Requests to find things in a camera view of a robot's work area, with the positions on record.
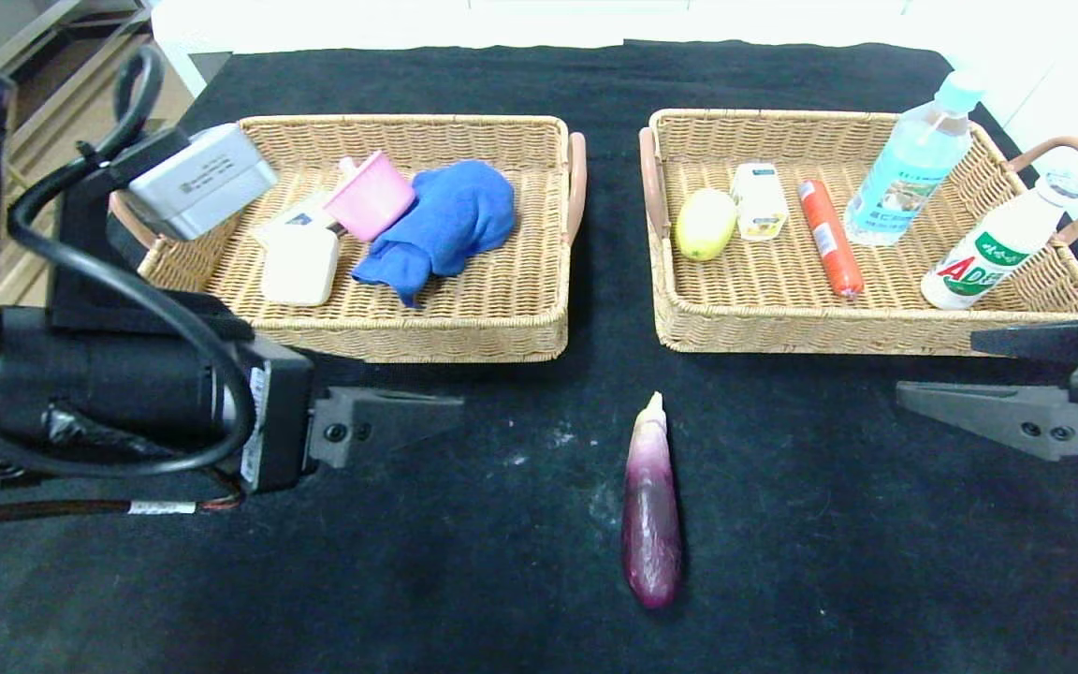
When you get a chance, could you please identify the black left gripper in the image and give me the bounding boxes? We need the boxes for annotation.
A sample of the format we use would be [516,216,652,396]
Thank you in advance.
[53,331,465,493]

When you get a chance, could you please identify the white milk bottle green label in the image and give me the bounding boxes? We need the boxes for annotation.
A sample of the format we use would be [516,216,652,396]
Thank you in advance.
[920,168,1078,311]

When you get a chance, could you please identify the white soap bar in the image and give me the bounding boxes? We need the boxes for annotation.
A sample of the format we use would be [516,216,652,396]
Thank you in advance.
[260,225,342,307]

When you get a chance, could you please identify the orange sausage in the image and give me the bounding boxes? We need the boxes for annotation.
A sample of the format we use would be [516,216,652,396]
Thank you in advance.
[799,180,866,300]

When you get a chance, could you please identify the purple eggplant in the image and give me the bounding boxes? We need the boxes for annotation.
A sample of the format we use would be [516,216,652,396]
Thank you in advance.
[620,391,685,609]

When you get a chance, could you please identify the small white drink carton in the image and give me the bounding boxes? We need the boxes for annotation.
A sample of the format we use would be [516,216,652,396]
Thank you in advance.
[731,163,790,242]

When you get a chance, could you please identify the yellow lemon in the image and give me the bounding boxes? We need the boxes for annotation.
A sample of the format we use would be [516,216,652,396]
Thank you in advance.
[675,187,738,263]

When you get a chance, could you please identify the blue cloth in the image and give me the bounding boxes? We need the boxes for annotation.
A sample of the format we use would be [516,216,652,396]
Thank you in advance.
[350,159,517,310]

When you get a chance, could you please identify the cream box with blue print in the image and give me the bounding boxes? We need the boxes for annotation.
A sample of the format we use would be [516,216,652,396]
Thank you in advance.
[254,192,343,246]

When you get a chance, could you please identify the pink plastic cup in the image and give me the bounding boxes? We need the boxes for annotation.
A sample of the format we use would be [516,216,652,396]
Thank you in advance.
[324,150,416,242]

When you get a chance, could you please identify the clear water bottle blue cap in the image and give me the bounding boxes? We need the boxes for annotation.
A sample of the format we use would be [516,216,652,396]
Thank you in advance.
[842,70,987,249]

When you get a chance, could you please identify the white table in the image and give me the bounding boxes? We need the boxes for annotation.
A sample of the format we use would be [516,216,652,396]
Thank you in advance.
[152,0,1003,99]

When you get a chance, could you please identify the wicker basket with brown handles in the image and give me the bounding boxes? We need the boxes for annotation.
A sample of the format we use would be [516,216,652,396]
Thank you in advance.
[109,114,589,366]
[637,109,1078,359]

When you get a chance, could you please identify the black smooth cable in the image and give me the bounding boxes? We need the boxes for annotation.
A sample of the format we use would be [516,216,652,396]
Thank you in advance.
[0,45,256,480]

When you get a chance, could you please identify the black braided cable white tag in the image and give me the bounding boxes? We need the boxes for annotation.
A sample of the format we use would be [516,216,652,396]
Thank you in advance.
[0,494,245,531]

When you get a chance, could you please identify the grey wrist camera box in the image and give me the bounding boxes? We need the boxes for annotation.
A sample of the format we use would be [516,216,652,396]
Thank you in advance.
[127,122,280,242]

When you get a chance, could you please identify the grey metal rail frame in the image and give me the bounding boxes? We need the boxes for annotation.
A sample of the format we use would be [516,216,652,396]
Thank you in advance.
[0,0,158,123]

